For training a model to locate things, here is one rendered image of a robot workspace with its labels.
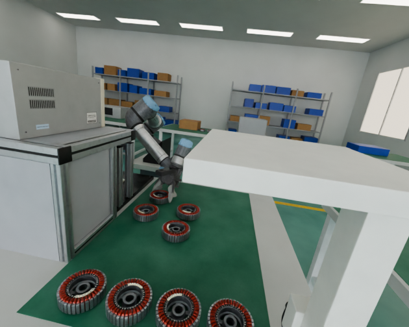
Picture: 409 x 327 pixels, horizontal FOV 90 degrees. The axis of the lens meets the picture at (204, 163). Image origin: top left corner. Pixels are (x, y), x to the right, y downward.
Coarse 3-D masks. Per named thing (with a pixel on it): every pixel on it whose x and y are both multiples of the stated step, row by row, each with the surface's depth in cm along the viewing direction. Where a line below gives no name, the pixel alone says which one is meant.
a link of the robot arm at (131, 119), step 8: (128, 112) 125; (128, 120) 124; (136, 120) 125; (128, 128) 126; (136, 128) 124; (144, 128) 127; (136, 136) 125; (144, 136) 124; (144, 144) 124; (152, 144) 123; (152, 152) 123; (160, 152) 122; (160, 160) 122; (168, 160) 122; (160, 168) 121
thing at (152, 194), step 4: (152, 192) 110; (156, 192) 111; (160, 192) 112; (164, 192) 112; (168, 192) 112; (152, 196) 105; (156, 196) 106; (160, 196) 110; (164, 196) 112; (152, 200) 105; (156, 200) 104; (160, 200) 104; (164, 200) 105
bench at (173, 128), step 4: (172, 124) 433; (160, 128) 357; (164, 128) 358; (168, 128) 363; (172, 128) 369; (176, 128) 375; (180, 128) 382; (204, 128) 424; (208, 128) 432; (160, 132) 363; (172, 132) 356; (176, 132) 355; (180, 132) 354; (184, 132) 353; (188, 132) 352; (192, 132) 353; (196, 132) 358; (200, 132) 364; (204, 132) 370; (208, 132) 376; (160, 136) 364; (172, 136) 442; (200, 136) 351; (204, 136) 350; (160, 140) 366; (172, 140) 445; (172, 144) 447; (172, 148) 449; (172, 152) 452
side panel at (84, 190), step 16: (80, 160) 64; (96, 160) 72; (112, 160) 80; (64, 176) 58; (80, 176) 65; (96, 176) 74; (112, 176) 82; (64, 192) 58; (80, 192) 66; (96, 192) 75; (112, 192) 84; (64, 208) 59; (80, 208) 68; (96, 208) 77; (112, 208) 86; (64, 224) 60; (80, 224) 69; (96, 224) 78; (64, 240) 62; (80, 240) 70; (64, 256) 64
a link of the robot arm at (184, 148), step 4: (180, 140) 115; (184, 140) 113; (188, 140) 113; (180, 144) 113; (184, 144) 112; (188, 144) 113; (192, 144) 116; (180, 148) 112; (184, 148) 112; (188, 148) 113; (176, 152) 112; (180, 152) 112; (184, 152) 112; (188, 152) 114; (180, 156) 111; (184, 156) 112
